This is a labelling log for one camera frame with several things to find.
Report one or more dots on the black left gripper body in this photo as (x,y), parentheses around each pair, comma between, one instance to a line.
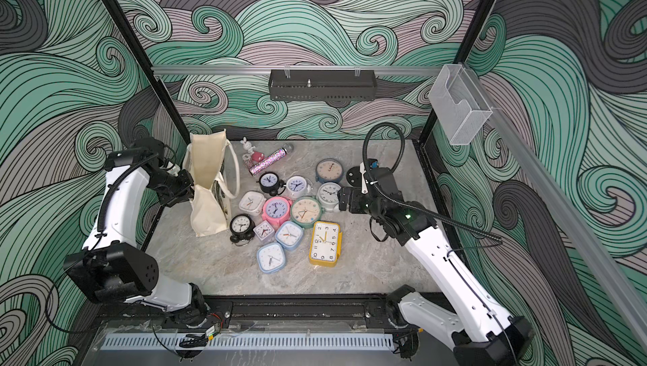
(173,189)

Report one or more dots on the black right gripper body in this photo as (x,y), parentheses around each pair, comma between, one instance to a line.
(362,202)

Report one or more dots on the black-backed white alarm clock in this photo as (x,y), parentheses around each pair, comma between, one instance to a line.
(355,178)

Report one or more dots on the cream floral canvas bag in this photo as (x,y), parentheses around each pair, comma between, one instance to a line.
(211,204)

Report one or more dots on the white twin-bell alarm clock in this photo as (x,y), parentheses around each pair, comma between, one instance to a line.
(328,197)

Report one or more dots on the yellow rectangular alarm clock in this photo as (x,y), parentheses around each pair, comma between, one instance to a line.
(325,247)

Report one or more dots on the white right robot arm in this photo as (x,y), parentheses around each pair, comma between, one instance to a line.
(477,328)

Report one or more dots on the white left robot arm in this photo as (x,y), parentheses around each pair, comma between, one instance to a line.
(110,267)

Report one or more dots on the blue round alarm clock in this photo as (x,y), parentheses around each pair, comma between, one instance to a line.
(329,170)

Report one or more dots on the green round alarm clock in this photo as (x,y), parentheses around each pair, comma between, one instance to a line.
(305,211)

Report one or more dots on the black twin-bell alarm clock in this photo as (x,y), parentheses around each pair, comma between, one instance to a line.
(242,230)

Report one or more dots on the white square alarm clock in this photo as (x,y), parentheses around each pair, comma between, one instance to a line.
(252,203)

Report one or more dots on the small white round clock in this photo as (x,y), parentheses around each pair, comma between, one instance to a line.
(298,186)

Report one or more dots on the small black twin-bell clock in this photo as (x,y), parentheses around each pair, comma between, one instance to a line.
(271,184)

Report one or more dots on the light blue square clock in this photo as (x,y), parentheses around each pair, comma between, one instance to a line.
(289,235)

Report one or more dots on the small pink square clock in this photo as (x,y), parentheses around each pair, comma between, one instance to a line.
(264,232)

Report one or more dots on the pink twin-bell alarm clock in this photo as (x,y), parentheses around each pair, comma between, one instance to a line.
(276,211)

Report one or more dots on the blue square alarm clock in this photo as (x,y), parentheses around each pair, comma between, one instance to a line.
(271,258)

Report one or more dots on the white bunny figurine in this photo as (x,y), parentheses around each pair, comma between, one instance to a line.
(248,150)

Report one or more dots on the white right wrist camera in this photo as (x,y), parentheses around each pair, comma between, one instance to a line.
(363,170)

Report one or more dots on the clear plastic wall holder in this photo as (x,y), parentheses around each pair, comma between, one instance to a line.
(458,99)

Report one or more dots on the aluminium back rail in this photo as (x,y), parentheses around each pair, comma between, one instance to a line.
(226,69)

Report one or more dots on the aluminium rail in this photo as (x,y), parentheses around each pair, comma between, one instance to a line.
(226,69)
(625,297)

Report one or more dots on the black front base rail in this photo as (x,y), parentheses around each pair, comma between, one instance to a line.
(371,311)

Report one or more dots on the black perforated wall shelf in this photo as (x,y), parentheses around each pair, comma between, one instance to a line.
(337,85)

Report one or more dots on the white slotted cable duct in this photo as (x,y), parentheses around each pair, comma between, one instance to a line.
(256,341)

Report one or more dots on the aluminium right rail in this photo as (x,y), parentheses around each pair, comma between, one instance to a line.
(625,297)

